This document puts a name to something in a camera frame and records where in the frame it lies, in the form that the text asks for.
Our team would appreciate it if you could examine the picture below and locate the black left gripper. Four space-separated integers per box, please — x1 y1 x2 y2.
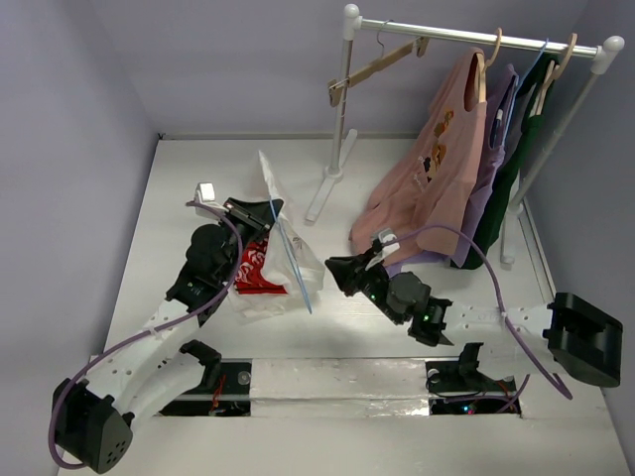
216 198 282 283

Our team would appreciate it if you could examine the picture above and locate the light blue wire hanger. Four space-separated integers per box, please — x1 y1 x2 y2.
268 195 313 314

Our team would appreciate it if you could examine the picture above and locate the white red printed t-shirt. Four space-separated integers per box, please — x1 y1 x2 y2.
229 151 325 322

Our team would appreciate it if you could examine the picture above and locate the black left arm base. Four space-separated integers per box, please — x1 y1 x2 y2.
159 340 252 417

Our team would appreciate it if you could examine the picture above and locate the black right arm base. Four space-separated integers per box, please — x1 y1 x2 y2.
426 343 522 417

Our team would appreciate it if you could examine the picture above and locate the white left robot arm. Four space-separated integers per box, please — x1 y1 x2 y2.
48 198 284 474

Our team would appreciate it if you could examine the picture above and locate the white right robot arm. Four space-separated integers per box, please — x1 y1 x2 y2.
325 254 623 389

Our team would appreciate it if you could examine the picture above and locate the pink t-shirt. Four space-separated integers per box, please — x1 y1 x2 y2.
349 48 487 254

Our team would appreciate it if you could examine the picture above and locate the wooden clip hanger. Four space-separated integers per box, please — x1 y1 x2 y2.
327 20 430 107

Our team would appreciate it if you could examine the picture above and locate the dark green t-shirt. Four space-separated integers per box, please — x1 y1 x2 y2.
461 54 559 253

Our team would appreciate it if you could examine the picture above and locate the wooden hanger under pink shirt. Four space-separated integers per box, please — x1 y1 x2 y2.
473 28 503 103

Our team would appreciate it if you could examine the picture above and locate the lilac t-shirt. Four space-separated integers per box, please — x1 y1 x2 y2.
386 62 520 279

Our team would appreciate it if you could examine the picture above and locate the blue hanger under lilac shirt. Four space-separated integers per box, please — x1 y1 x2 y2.
484 39 549 150

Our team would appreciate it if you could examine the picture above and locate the wooden hanger under green shirt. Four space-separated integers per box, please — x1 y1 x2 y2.
531 33 577 116

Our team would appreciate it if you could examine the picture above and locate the white clothes rack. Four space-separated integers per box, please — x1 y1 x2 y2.
303 3 626 265

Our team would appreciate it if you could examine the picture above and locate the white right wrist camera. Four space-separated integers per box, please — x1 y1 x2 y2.
371 228 400 261

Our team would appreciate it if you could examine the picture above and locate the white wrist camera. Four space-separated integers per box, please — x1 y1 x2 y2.
371 228 400 261
189 182 226 219

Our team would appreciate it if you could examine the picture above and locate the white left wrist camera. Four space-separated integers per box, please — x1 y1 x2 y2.
189 182 226 219

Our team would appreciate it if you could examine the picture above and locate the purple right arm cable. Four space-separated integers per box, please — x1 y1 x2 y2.
381 225 572 416

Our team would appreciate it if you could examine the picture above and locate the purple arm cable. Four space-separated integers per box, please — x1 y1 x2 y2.
47 200 245 468
381 225 572 416

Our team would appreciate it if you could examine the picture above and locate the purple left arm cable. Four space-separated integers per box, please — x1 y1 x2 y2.
47 200 245 468

